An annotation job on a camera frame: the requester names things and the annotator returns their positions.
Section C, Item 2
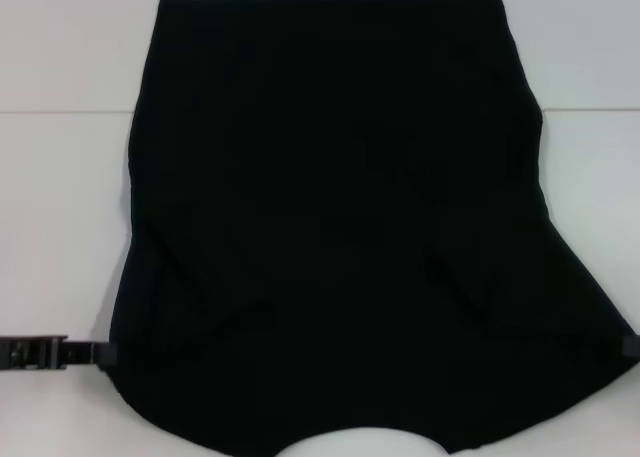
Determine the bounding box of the black t-shirt with FREE print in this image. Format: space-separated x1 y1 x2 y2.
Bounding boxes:
108 0 640 457

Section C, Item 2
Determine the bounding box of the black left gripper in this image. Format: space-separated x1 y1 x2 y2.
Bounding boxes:
0 333 119 372

